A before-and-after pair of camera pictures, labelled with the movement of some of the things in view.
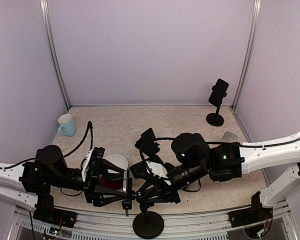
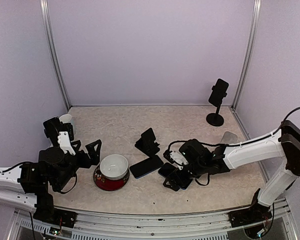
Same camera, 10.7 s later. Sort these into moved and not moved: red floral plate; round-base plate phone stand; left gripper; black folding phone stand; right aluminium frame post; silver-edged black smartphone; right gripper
Moved: left gripper; silver-edged black smartphone; right gripper
Not moved: right aluminium frame post; red floral plate; round-base plate phone stand; black folding phone stand
